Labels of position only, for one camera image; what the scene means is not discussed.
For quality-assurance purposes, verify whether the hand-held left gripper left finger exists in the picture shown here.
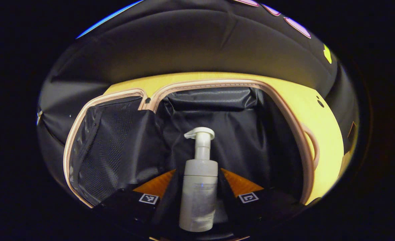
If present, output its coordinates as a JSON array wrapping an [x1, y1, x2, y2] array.
[[93, 168, 181, 236]]

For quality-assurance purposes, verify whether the pink suitcase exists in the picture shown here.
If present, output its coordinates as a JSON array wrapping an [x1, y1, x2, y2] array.
[[63, 79, 320, 209]]

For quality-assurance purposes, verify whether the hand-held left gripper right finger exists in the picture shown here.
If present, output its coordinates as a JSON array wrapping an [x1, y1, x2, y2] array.
[[216, 167, 307, 235]]

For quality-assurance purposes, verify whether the white pump bottle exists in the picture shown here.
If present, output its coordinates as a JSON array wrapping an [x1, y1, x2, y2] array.
[[179, 127, 219, 233]]

